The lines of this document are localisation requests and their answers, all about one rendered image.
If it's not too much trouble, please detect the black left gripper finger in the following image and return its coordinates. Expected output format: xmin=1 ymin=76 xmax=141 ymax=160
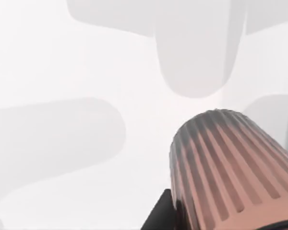
xmin=140 ymin=188 xmax=177 ymax=230

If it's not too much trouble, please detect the ribbed terracotta plant pot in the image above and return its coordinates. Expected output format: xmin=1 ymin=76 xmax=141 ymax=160
xmin=169 ymin=109 xmax=288 ymax=230

